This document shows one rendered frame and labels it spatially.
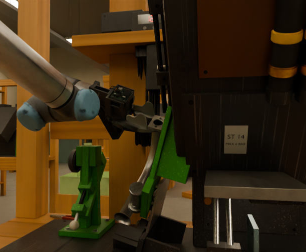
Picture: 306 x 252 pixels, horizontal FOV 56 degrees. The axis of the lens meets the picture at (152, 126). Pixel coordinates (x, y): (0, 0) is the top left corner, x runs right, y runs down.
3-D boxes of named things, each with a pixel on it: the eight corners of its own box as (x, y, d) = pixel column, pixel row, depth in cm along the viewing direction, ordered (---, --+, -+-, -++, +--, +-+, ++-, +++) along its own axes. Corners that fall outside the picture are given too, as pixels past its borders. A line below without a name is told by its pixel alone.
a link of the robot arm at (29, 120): (37, 108, 68) (63, 82, 75) (7, 111, 73) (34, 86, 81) (55, 133, 72) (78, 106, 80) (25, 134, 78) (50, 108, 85)
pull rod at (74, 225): (76, 232, 83) (76, 211, 83) (67, 231, 83) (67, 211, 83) (84, 226, 88) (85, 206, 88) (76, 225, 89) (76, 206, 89)
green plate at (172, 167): (179, 207, 64) (203, 114, 63) (143, 196, 65) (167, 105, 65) (183, 195, 75) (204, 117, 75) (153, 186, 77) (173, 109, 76)
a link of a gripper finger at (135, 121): (155, 123, 73) (125, 109, 76) (153, 140, 77) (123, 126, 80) (161, 117, 75) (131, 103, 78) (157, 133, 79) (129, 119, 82)
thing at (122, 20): (142, 29, 98) (142, 8, 98) (100, 32, 101) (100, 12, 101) (147, 36, 105) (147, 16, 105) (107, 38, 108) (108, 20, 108)
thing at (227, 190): (315, 210, 42) (314, 189, 43) (203, 205, 46) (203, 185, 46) (266, 173, 81) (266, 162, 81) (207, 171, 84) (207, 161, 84)
